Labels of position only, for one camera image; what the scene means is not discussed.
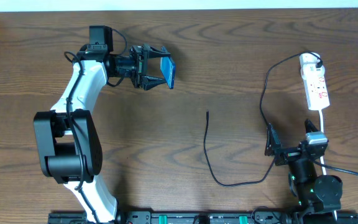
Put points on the blue Galaxy smartphone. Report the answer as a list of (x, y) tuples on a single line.
[(168, 69)]

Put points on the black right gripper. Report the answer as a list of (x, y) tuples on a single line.
[(291, 154)]

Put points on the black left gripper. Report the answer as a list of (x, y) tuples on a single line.
[(138, 66)]

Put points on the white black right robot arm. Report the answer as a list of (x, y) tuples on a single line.
[(318, 195)]

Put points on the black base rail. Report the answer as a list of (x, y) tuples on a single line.
[(262, 217)]

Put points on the white power strip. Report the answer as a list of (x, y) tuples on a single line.
[(315, 88)]

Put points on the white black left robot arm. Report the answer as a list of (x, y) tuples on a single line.
[(68, 144)]

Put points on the white USB charger plug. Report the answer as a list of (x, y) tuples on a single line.
[(312, 69)]

